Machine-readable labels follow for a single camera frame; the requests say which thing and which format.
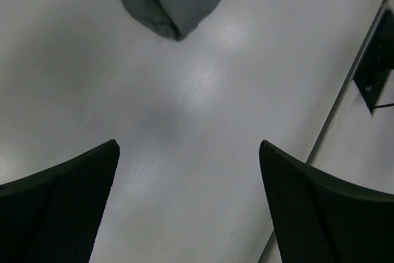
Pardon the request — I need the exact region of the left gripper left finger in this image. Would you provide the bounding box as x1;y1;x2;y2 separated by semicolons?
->
1;139;120;262

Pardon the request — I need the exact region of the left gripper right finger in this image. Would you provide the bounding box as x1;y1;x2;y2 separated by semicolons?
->
259;140;393;262

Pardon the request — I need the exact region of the aluminium table edge rail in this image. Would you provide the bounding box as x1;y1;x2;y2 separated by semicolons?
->
260;0;393;262

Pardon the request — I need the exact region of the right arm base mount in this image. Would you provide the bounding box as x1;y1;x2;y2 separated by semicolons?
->
353;9;393;113

